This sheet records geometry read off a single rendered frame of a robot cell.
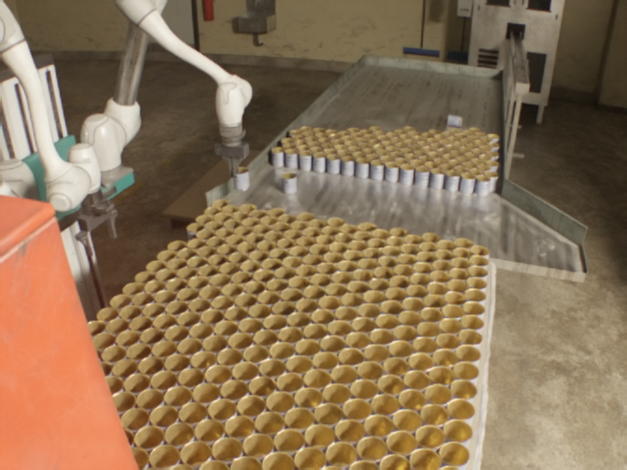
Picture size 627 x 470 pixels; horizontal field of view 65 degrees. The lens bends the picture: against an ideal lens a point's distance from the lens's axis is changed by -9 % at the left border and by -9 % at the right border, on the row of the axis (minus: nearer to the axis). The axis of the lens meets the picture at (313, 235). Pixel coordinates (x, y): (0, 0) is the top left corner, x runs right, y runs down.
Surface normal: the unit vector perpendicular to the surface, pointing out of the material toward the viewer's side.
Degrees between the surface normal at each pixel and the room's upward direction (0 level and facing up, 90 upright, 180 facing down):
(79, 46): 90
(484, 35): 90
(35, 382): 90
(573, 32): 90
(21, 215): 0
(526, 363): 0
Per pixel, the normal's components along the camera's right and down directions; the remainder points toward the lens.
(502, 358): 0.00, -0.85
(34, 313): 0.95, 0.16
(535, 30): -0.31, 0.51
